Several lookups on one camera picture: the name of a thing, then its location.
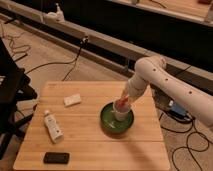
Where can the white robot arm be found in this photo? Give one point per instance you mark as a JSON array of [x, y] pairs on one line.
[[151, 70]]

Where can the green plate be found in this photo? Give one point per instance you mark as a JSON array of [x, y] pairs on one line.
[[109, 122]]

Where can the white rectangular block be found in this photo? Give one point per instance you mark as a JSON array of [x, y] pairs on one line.
[[72, 100]]

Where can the black chair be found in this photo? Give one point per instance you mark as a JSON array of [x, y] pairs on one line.
[[14, 87]]

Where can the white tube with cap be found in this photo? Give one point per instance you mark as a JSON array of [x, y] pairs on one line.
[[53, 128]]

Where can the white ceramic cup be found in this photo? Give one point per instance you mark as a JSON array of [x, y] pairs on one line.
[[120, 112]]

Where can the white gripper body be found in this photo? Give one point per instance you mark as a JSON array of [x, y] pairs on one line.
[[131, 92]]

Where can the blue power box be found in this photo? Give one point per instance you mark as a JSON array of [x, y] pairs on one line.
[[175, 108]]

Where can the black phone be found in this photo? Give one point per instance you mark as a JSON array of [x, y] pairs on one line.
[[56, 158]]

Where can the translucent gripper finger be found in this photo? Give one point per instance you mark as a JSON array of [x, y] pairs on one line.
[[121, 101], [127, 104]]

